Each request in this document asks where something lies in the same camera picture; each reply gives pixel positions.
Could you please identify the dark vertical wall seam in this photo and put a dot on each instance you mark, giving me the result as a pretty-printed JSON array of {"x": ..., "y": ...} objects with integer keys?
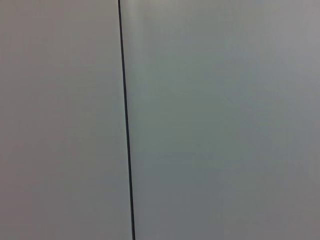
[{"x": 126, "y": 120}]

